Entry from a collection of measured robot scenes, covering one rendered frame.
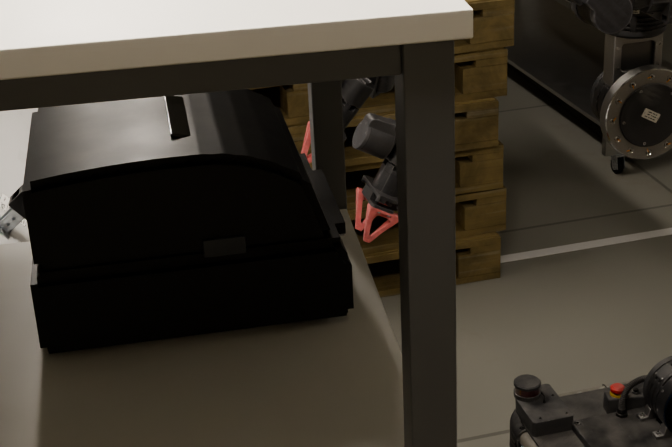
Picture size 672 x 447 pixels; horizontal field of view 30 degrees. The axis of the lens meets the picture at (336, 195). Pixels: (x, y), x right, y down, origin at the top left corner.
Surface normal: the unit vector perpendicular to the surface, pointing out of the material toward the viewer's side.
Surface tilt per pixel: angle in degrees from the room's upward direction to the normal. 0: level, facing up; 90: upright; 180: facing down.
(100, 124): 5
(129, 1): 0
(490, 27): 90
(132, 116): 2
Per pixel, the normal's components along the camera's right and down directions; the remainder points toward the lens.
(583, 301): -0.04, -0.91
